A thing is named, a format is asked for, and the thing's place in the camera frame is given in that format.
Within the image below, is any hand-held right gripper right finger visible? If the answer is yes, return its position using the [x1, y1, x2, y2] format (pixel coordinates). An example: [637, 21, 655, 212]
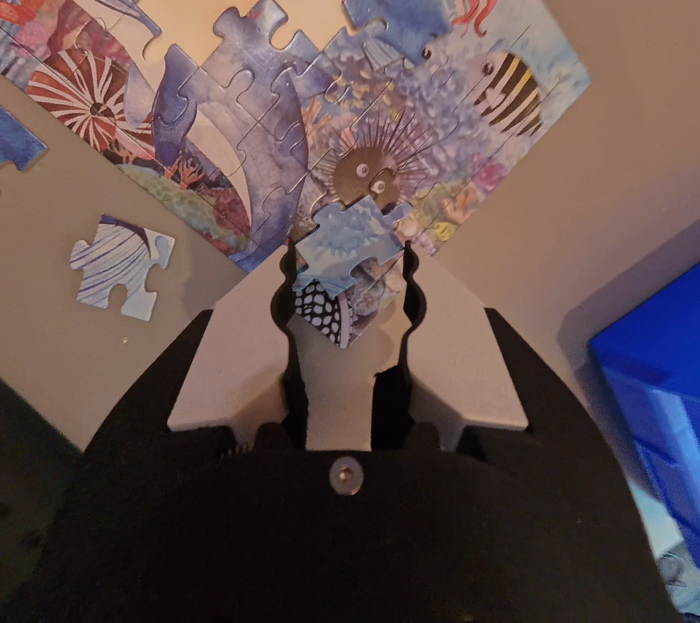
[371, 240, 529, 450]

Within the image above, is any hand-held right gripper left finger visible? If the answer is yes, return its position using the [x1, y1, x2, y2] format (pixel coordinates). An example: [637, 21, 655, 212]
[167, 244, 308, 450]

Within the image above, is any white blue striped puzzle piece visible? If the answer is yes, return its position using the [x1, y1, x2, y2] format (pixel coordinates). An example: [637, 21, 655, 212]
[69, 214, 176, 322]

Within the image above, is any light blue coral puzzle piece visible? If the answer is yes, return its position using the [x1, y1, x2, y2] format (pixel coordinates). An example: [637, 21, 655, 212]
[291, 195, 415, 302]

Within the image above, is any dark blue striped puzzle piece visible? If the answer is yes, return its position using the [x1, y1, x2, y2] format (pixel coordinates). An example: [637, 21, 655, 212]
[0, 106, 49, 172]

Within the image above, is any blue purple puzzle piece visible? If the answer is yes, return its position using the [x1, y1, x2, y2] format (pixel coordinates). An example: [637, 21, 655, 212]
[342, 0, 456, 67]

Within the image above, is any blue plastic bin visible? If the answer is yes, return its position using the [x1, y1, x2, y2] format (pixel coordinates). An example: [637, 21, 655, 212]
[588, 262, 700, 561]

